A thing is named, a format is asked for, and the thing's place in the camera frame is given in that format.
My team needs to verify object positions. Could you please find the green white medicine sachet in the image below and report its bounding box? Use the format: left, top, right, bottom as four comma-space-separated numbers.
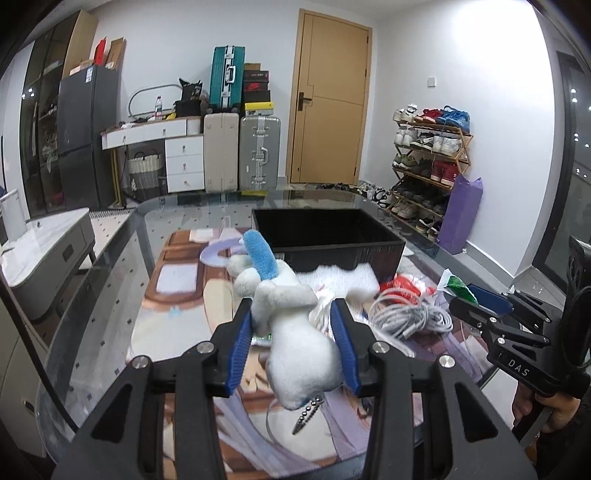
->
437, 269, 478, 305

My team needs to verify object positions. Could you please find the white power cable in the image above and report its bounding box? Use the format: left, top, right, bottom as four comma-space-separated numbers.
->
368, 287, 455, 340

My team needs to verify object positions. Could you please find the red white balloon glue packet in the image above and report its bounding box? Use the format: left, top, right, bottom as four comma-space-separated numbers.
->
380, 273, 437, 299

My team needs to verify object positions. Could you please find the white blue plush toy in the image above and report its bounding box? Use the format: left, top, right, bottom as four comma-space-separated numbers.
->
226, 230, 342, 410

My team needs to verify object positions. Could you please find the white foam block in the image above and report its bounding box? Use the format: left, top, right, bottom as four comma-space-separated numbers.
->
295, 263, 380, 302

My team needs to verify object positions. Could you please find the person's right hand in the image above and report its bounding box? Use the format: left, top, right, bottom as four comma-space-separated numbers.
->
512, 383, 581, 433

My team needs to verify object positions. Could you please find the purple bag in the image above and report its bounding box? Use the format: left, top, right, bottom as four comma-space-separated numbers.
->
437, 175, 483, 254

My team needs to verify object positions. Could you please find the anime print desk mat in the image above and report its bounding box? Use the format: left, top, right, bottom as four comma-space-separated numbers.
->
127, 228, 490, 478

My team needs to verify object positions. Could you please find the wooden shoe rack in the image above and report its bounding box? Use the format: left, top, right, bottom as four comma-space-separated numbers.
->
388, 103, 473, 242

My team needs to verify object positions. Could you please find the grey marble side cabinet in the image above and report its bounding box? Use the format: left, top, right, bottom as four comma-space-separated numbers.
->
1, 208, 95, 322

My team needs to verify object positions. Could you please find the black cardboard box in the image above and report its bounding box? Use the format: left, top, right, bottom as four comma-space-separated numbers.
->
252, 208, 406, 282

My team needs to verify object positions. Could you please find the dark glass cabinet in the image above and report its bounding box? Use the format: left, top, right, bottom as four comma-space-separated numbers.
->
19, 10, 98, 217

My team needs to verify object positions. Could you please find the woven laundry basket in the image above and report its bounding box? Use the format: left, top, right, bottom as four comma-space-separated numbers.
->
126, 153, 164, 191

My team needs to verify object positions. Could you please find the wooden door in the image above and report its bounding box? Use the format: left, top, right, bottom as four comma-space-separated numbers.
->
287, 9, 372, 184

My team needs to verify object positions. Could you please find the silver suitcase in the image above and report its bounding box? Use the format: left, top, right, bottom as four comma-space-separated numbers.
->
238, 116, 280, 191

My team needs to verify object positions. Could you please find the white drawer desk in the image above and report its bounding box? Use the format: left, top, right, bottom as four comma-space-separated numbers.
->
101, 116, 204, 193

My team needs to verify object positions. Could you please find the stack of shoe boxes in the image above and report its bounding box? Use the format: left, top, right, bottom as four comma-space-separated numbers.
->
242, 63, 274, 116

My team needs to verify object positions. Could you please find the beige suitcase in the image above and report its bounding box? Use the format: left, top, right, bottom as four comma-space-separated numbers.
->
204, 113, 239, 193

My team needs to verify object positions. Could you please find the plastic water bottle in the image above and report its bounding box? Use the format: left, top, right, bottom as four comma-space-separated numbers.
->
154, 96, 163, 121

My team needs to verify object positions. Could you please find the black refrigerator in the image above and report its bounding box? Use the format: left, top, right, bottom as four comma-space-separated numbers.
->
57, 65, 119, 210

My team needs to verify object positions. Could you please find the black bag on desk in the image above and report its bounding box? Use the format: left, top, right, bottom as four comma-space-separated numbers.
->
174, 79, 202, 118

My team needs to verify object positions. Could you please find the teal suitcase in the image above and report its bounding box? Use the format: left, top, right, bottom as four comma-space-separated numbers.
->
209, 45, 245, 113

